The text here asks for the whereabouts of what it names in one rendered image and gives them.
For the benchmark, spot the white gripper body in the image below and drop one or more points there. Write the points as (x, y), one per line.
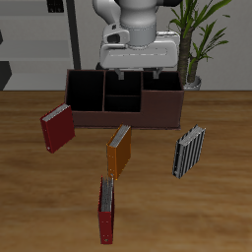
(141, 58)

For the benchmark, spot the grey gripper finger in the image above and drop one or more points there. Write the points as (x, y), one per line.
(156, 73)
(120, 75)

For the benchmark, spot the dark brown desk caddy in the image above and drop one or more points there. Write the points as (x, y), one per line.
(160, 108)

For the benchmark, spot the orange book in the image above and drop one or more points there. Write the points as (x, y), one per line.
(118, 156)

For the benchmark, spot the red book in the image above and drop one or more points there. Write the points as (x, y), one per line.
(59, 129)
(106, 224)

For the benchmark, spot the black and white striped book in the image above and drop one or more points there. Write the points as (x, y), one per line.
(188, 154)

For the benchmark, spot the green pot plant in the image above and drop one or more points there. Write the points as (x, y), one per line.
(184, 49)

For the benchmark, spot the white shelf unit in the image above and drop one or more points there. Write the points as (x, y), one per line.
(32, 49)

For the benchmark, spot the small black box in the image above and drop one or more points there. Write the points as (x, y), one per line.
(55, 5)

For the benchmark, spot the black upright post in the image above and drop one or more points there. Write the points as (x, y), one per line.
(74, 32)

